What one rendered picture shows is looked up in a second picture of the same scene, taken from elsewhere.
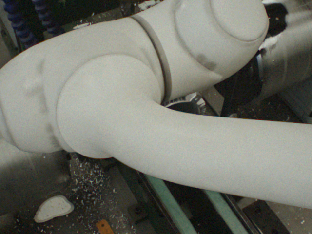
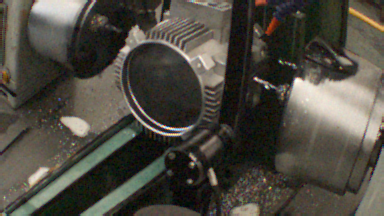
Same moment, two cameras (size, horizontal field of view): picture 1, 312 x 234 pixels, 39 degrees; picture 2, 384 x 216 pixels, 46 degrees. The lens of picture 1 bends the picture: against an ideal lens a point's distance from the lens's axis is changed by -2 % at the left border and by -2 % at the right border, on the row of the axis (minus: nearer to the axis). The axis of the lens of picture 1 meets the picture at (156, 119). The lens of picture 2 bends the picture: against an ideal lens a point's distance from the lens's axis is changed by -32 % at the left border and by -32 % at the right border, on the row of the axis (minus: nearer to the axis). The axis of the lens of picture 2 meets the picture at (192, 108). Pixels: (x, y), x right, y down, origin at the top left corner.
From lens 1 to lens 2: 0.84 m
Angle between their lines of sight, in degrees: 49
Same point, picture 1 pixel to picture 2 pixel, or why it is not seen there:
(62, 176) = (64, 39)
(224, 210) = (116, 196)
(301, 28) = (354, 96)
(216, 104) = (300, 201)
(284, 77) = (312, 140)
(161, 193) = (105, 147)
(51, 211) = (72, 124)
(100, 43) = not seen: outside the picture
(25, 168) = (56, 12)
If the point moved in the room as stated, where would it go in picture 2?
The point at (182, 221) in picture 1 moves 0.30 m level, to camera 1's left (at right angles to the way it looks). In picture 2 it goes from (84, 166) to (53, 78)
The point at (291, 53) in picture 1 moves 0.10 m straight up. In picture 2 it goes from (330, 111) to (339, 53)
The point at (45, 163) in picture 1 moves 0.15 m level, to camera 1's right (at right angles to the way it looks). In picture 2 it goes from (64, 17) to (74, 46)
